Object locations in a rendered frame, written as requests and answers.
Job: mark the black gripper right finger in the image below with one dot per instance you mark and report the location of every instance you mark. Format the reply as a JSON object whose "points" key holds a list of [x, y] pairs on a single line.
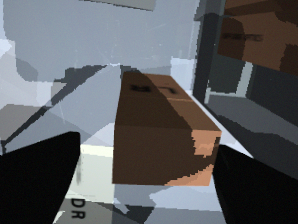
{"points": [[251, 192]]}

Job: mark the brown box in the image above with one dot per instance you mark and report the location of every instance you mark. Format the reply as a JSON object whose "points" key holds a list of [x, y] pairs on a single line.
{"points": [[161, 136], [248, 7], [269, 39]]}

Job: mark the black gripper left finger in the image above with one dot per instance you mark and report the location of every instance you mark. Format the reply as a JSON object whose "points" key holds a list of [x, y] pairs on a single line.
{"points": [[35, 179]]}

